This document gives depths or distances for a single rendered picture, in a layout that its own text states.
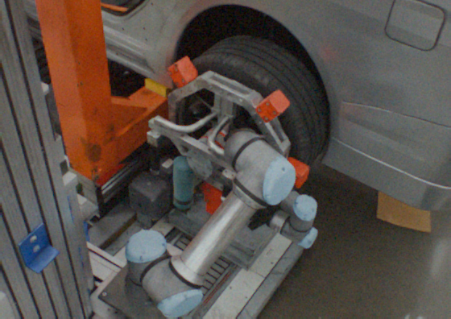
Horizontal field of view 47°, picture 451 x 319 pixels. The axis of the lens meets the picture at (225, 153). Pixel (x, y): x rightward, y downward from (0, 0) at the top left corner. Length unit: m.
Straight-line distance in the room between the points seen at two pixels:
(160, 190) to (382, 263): 1.24
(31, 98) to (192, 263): 0.61
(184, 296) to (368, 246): 1.70
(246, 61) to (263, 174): 0.73
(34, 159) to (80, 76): 0.90
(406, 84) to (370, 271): 1.28
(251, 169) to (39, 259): 0.56
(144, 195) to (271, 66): 0.92
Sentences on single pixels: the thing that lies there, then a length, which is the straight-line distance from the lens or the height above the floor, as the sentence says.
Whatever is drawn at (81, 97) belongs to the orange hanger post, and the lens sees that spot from 2.08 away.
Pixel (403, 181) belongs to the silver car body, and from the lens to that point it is 2.10.
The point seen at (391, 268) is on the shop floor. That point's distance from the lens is 2.92.
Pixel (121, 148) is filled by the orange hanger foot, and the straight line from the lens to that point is 2.43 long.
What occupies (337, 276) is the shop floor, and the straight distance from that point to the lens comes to 2.80.
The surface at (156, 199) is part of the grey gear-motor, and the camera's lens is 2.48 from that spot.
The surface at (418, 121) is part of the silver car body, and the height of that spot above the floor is 1.14.
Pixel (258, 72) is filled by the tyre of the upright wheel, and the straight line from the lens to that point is 1.92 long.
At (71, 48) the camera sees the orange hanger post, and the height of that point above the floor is 1.22.
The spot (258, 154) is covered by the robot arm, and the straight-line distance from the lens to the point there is 1.35.
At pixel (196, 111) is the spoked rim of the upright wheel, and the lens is 2.31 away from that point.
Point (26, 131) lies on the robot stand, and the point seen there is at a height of 1.54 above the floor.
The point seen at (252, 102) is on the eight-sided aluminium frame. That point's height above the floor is 1.11.
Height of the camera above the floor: 2.26
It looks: 44 degrees down
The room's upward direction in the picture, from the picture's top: 5 degrees clockwise
